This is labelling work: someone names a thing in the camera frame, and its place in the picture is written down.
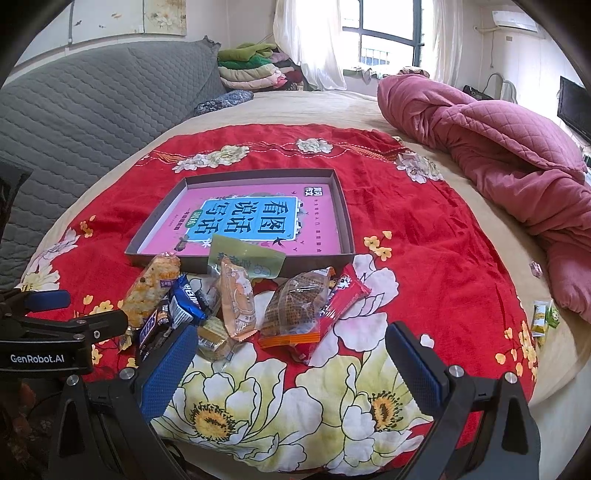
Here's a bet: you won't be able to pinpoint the black television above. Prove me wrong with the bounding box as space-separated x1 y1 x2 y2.
557 77 591 142

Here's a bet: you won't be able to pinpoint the small yellow green packets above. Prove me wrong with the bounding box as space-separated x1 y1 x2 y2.
531 300 560 345

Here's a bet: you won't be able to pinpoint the stack of folded blankets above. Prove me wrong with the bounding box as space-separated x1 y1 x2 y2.
217 43 308 93

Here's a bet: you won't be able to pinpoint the pink quilted blanket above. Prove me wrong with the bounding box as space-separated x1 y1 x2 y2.
378 74 590 320

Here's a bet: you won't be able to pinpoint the white sheer curtain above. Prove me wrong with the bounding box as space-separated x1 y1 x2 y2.
273 0 346 90

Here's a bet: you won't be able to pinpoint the brown cake clear pack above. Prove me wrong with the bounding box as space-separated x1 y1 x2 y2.
259 267 334 349

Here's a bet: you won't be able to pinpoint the red candy bar wrapper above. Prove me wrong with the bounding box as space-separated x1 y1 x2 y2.
290 264 372 365

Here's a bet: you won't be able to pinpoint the rice cracker snack pack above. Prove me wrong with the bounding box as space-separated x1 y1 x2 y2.
120 253 180 329

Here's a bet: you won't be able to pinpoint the dark chocolate bar wrapper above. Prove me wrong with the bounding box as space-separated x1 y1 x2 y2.
136 297 170 363

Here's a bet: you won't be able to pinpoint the yellow cake snack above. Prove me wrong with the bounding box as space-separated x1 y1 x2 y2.
197 316 238 362

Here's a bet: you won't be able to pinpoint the white air conditioner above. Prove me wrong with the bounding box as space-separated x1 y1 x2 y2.
492 10 539 34

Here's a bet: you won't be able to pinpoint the black framed window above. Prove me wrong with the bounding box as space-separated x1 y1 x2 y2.
339 0 424 74

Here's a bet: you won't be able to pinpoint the floral wall painting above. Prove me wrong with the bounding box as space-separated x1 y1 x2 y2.
71 0 186 43

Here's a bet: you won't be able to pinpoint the dark blue patterned cloth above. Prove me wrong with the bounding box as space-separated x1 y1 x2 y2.
193 90 254 116

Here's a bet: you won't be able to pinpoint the green pastry snack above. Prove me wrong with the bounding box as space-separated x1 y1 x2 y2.
207 234 287 279

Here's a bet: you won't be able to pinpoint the blue cookie packet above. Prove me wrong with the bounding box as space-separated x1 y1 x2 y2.
168 274 208 329

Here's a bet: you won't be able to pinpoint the red floral cloth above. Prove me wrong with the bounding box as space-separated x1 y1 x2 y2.
20 125 538 476

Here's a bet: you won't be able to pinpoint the small crumpled wrapper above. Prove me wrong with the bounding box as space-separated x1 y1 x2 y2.
529 261 544 278

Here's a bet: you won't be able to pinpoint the peach pastry snack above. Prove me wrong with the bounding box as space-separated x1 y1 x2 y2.
219 256 257 342

